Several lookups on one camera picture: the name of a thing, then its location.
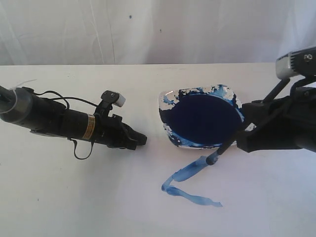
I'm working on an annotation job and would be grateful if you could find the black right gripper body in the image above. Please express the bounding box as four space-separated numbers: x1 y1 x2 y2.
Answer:
279 87 316 152

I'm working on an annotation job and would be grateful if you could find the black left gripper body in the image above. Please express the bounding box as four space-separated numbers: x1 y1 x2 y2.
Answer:
92 114 131 149

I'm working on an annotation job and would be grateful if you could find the black paintbrush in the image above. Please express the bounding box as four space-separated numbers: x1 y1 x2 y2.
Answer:
206 78 290 165

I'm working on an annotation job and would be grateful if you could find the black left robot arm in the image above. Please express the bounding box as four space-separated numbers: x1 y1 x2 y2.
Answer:
0 87 147 150

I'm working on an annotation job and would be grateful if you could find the blue painted triangle mark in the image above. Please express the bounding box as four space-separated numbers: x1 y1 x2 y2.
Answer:
161 155 223 208

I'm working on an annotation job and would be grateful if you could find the square white plate blue paint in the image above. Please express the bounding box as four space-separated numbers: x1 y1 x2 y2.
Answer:
158 84 245 149

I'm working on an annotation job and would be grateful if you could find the white backdrop sheet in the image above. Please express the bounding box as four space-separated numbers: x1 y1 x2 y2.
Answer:
0 0 316 65

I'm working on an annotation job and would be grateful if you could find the left wrist camera white front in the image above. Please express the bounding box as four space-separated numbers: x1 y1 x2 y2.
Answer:
98 90 126 117

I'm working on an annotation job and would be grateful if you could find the right wrist camera grey front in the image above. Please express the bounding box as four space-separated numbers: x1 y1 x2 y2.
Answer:
276 46 316 79

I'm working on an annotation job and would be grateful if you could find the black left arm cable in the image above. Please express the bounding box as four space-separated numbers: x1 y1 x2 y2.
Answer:
34 91 104 160

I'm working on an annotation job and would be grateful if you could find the white cable tie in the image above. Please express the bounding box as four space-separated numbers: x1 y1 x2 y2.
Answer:
9 79 37 90

